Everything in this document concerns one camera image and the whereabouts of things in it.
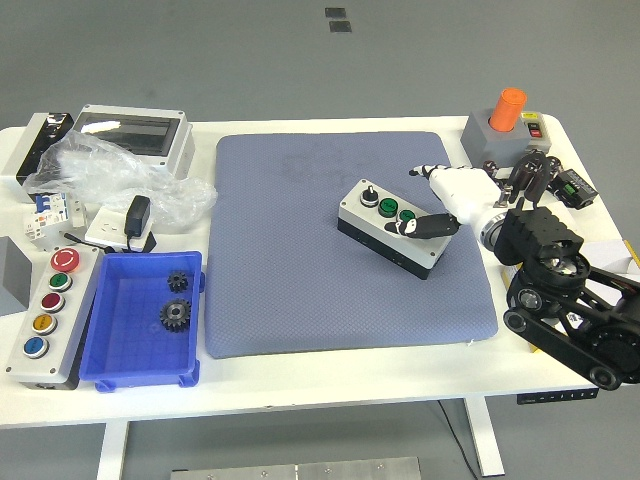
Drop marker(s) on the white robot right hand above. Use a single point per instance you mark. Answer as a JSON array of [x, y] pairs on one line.
[[460, 195]]

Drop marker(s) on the grey four-button control box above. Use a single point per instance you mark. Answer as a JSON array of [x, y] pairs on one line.
[[430, 252]]

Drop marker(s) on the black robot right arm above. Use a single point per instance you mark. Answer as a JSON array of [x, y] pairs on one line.
[[540, 235]]

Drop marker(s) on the grey five-button control station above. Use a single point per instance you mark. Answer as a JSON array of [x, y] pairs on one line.
[[75, 295]]

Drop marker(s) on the dark cylindrical capacitor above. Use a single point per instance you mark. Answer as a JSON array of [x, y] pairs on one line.
[[488, 165], [520, 177], [534, 158], [539, 184], [553, 166]]

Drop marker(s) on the orange cylinder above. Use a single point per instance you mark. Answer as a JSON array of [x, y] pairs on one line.
[[507, 110]]

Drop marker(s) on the black module with green terminal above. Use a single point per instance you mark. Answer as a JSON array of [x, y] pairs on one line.
[[575, 187]]

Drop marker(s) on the yellow white carton box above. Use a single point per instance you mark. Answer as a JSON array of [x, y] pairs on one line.
[[605, 257]]

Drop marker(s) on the blue-grey padded mat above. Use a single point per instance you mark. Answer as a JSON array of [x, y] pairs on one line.
[[300, 250]]

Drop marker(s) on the dark floor socket cover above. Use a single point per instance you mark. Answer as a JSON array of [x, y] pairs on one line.
[[335, 12], [340, 27]]

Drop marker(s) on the black table control panel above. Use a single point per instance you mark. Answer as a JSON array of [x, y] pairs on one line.
[[557, 396]]

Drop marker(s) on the white table leg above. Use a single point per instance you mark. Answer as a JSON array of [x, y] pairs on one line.
[[485, 440], [112, 450]]

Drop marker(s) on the small black gear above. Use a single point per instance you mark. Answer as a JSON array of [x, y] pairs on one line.
[[177, 281]]

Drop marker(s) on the large black gear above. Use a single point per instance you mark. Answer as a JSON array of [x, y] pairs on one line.
[[175, 315]]

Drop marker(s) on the black power adapter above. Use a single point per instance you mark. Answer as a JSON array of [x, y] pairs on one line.
[[137, 215]]

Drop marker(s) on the clear plastic bag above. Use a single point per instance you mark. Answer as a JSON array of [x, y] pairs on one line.
[[100, 170]]

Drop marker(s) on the blue plastic bin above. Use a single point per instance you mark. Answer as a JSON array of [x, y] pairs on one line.
[[125, 350]]

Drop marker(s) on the white blue circuit breaker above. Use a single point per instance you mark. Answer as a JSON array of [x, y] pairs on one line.
[[47, 212]]

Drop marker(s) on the white box with black stripe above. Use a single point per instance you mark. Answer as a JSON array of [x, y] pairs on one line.
[[20, 150]]

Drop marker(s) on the grey metal block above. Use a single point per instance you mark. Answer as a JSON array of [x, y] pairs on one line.
[[12, 275]]

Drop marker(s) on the grey switch box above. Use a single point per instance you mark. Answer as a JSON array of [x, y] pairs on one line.
[[480, 140]]

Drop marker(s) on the grey enclosure with clear lid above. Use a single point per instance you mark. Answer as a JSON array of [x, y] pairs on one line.
[[130, 131]]

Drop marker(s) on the white wall socket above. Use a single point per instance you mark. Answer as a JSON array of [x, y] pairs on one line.
[[102, 227]]

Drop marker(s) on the white din rail module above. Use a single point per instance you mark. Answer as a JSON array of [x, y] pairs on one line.
[[78, 210]]

